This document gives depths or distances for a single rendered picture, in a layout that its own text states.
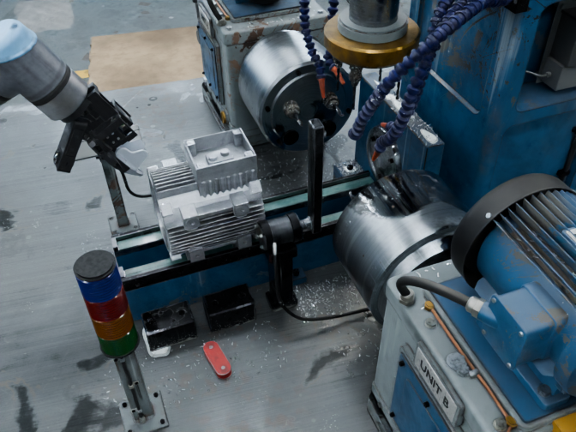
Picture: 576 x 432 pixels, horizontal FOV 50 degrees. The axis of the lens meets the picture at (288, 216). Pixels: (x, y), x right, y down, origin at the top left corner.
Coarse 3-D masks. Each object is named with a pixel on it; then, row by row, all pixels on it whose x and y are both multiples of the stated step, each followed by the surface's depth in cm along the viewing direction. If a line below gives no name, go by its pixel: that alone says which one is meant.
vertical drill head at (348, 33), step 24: (360, 0) 110; (384, 0) 109; (336, 24) 118; (360, 24) 112; (384, 24) 112; (408, 24) 118; (336, 48) 113; (360, 48) 111; (384, 48) 111; (408, 48) 112; (360, 72) 117
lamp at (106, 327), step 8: (128, 304) 96; (128, 312) 96; (120, 320) 95; (128, 320) 97; (96, 328) 96; (104, 328) 95; (112, 328) 95; (120, 328) 96; (128, 328) 97; (104, 336) 96; (112, 336) 96; (120, 336) 97
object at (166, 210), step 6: (150, 168) 126; (156, 168) 126; (258, 180) 122; (252, 186) 122; (258, 186) 122; (252, 192) 122; (258, 192) 122; (162, 204) 118; (168, 204) 118; (162, 210) 117; (168, 210) 118; (156, 216) 136; (162, 216) 118; (168, 216) 119; (252, 234) 132; (174, 258) 126; (180, 258) 126
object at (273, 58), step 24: (264, 48) 151; (288, 48) 147; (240, 72) 156; (264, 72) 146; (288, 72) 142; (312, 72) 144; (264, 96) 144; (288, 96) 145; (312, 96) 148; (336, 96) 149; (264, 120) 148; (288, 120) 150; (336, 120) 155; (288, 144) 154
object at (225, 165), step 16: (240, 128) 126; (192, 144) 123; (208, 144) 126; (224, 144) 127; (240, 144) 127; (192, 160) 119; (208, 160) 122; (224, 160) 122; (240, 160) 119; (256, 160) 121; (208, 176) 119; (224, 176) 120; (240, 176) 121; (256, 176) 123; (208, 192) 121; (224, 192) 122
